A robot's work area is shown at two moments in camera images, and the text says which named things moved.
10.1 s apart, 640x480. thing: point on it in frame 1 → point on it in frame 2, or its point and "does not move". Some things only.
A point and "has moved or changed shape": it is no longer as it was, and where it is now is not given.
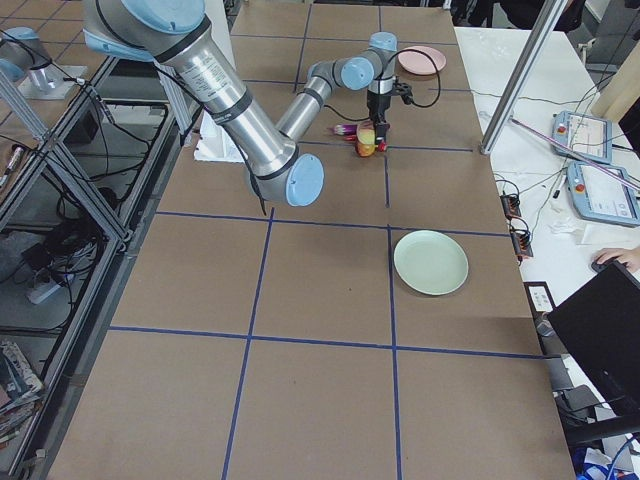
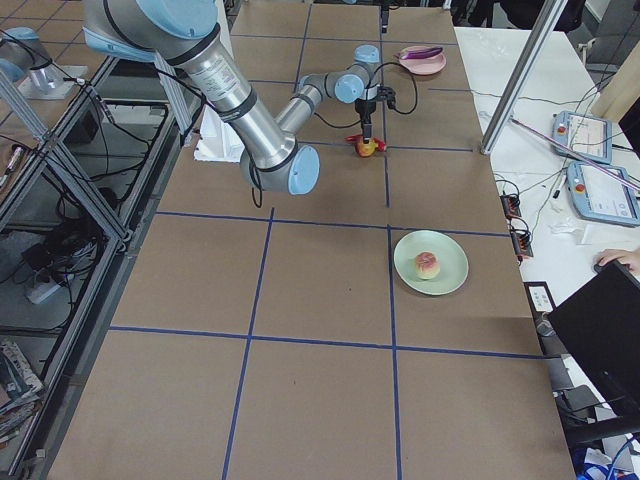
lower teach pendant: (600, 197) does not move
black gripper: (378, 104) → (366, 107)
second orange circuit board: (521, 240) does not move
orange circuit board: (510, 203) does not move
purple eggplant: (345, 129) → (422, 53)
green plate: (431, 262) does not move
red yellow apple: (366, 150) does not move
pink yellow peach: (365, 133) has moved or changed shape
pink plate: (418, 64) does not move
